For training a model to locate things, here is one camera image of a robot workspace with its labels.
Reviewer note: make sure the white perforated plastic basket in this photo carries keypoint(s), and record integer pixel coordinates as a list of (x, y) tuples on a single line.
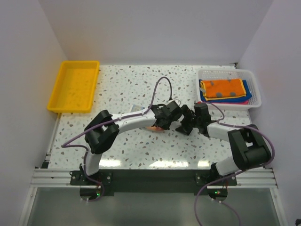
[(222, 73)]

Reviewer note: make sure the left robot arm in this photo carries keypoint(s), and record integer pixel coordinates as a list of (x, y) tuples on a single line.
[(102, 131)]

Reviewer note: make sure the pink microfiber towel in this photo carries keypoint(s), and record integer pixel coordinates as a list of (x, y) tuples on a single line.
[(228, 103)]

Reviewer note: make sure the blue towel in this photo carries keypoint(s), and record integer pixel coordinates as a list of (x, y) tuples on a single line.
[(240, 99)]

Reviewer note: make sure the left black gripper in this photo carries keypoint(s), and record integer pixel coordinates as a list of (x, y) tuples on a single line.
[(167, 126)]

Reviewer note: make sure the aluminium extrusion rail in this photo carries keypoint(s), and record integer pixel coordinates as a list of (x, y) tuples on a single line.
[(58, 165)]

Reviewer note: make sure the white orange patterned towel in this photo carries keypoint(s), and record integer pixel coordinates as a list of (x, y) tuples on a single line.
[(135, 108)]

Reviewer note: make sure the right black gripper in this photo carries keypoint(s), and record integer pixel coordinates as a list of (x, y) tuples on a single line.
[(184, 129)]

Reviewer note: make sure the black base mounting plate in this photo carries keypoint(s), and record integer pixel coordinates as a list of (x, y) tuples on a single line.
[(111, 181)]

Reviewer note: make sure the yellow plastic bin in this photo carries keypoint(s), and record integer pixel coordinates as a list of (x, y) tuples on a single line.
[(74, 88)]

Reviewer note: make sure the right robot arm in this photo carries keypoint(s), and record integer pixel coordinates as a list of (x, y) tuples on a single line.
[(248, 147)]

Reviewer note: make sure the orange grey cat towel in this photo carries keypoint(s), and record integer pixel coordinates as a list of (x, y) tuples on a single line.
[(222, 89)]

